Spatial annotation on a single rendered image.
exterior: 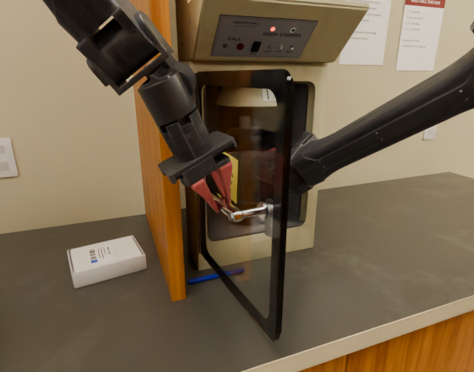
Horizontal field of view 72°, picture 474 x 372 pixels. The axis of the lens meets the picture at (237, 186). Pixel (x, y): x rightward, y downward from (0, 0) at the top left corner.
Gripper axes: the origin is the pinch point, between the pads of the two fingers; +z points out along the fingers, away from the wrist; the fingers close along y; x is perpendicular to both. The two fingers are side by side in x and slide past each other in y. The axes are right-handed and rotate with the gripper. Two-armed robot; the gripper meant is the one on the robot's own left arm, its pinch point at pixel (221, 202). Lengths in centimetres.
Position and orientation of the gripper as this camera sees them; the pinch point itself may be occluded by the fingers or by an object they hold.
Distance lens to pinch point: 49.8
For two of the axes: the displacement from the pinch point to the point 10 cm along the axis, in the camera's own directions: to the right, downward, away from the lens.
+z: 3.7, 8.0, 4.7
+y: -8.2, 5.2, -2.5
